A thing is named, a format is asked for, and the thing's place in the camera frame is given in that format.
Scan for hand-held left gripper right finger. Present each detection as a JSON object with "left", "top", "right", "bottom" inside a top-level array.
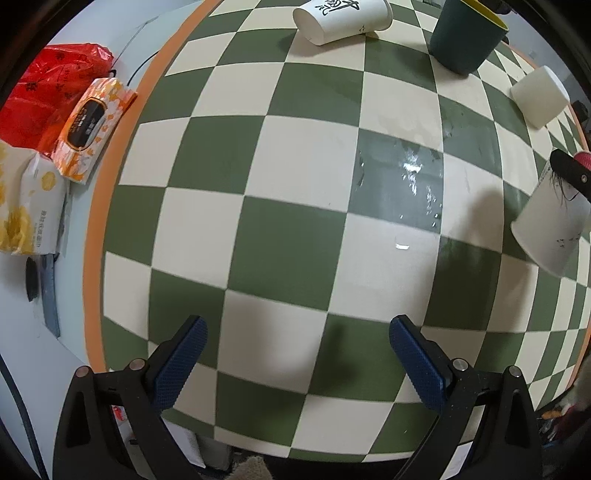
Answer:
[{"left": 389, "top": 315, "right": 543, "bottom": 480}]

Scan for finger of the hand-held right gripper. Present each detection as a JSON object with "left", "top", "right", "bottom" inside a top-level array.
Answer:
[{"left": 549, "top": 150, "right": 591, "bottom": 204}]

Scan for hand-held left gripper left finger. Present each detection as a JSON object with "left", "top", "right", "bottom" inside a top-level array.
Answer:
[{"left": 52, "top": 315, "right": 208, "bottom": 480}]

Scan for white paper cup small marks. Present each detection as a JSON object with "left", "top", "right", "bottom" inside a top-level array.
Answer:
[{"left": 511, "top": 172, "right": 591, "bottom": 277}]

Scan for plain white paper cup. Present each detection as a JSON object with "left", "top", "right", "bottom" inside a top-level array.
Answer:
[{"left": 510, "top": 65, "right": 571, "bottom": 129}]

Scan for dark green cup yellow inside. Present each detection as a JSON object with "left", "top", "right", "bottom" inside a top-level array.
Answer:
[{"left": 428, "top": 0, "right": 510, "bottom": 76}]

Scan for white paper cup black print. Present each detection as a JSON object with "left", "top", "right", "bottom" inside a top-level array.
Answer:
[{"left": 293, "top": 0, "right": 393, "bottom": 46}]

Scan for beige fuzzy cloth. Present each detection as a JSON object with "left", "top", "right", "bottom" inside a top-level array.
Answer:
[{"left": 230, "top": 456, "right": 274, "bottom": 480}]

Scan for grey blue strip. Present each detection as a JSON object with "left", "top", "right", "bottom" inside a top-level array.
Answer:
[{"left": 39, "top": 253, "right": 61, "bottom": 338}]

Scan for small black disc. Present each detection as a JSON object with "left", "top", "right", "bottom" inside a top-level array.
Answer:
[{"left": 25, "top": 256, "right": 42, "bottom": 303}]

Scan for green cream checkered mat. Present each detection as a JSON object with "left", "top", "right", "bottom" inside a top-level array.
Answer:
[{"left": 83, "top": 0, "right": 591, "bottom": 462}]

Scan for white yellow tissue pack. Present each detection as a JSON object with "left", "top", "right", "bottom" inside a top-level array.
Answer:
[{"left": 0, "top": 141, "right": 70, "bottom": 256}]

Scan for orange wet wipes pack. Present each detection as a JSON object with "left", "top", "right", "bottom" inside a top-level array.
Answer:
[{"left": 51, "top": 77, "right": 139, "bottom": 186}]

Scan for red plastic bag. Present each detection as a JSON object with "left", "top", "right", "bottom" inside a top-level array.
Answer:
[{"left": 0, "top": 43, "right": 115, "bottom": 154}]

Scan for thick grey cable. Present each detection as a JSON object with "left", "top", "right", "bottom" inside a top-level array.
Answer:
[{"left": 0, "top": 355, "right": 49, "bottom": 480}]

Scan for thin black cable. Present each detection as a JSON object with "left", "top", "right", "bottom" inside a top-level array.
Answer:
[{"left": 110, "top": 17, "right": 161, "bottom": 89}]

